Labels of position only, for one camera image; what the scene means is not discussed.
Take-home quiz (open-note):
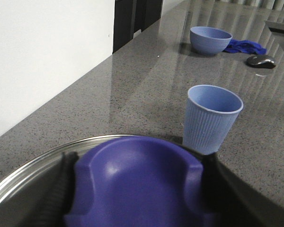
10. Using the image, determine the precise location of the black computer mouse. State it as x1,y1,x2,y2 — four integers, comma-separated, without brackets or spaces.
246,55,276,69

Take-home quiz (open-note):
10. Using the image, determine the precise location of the dark blue cloth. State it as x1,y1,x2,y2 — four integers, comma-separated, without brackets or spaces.
224,39,267,55

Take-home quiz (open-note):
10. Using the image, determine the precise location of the recessed sink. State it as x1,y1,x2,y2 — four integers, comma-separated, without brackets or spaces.
264,19,284,62

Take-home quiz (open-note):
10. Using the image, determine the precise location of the black cabinet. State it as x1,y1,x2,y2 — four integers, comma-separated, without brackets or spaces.
113,0,163,52

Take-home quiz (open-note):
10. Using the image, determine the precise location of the light blue bowl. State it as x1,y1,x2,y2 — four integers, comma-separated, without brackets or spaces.
190,26,232,55

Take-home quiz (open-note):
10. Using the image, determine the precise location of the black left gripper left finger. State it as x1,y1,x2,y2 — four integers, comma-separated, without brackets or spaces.
0,152,79,227

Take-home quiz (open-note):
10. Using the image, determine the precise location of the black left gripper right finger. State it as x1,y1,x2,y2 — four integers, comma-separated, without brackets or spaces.
201,154,284,227

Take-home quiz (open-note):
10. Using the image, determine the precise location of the light blue ribbed cup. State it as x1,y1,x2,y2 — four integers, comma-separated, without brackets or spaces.
183,85,243,155

